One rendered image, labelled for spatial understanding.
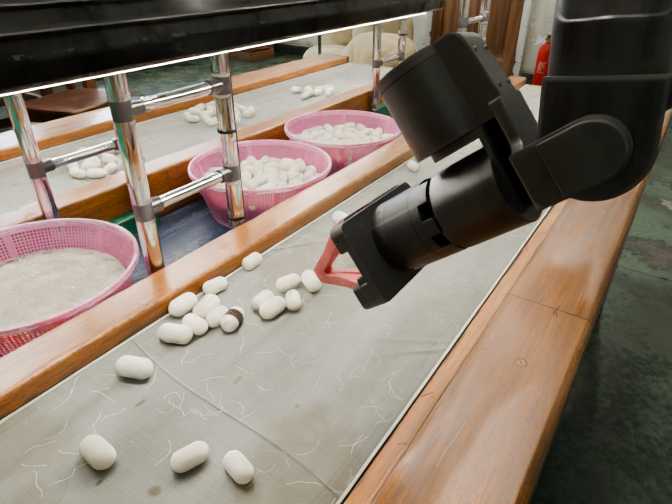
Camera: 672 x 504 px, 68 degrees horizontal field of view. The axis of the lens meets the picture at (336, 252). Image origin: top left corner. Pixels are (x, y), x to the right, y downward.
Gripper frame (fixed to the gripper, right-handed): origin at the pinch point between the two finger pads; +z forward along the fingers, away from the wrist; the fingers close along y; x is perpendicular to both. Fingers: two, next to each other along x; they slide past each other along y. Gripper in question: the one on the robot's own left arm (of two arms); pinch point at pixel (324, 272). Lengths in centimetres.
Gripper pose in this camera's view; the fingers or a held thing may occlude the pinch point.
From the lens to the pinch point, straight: 45.2
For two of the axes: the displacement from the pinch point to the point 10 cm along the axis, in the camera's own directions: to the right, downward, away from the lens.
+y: -5.7, 4.1, -7.1
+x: 5.2, 8.5, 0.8
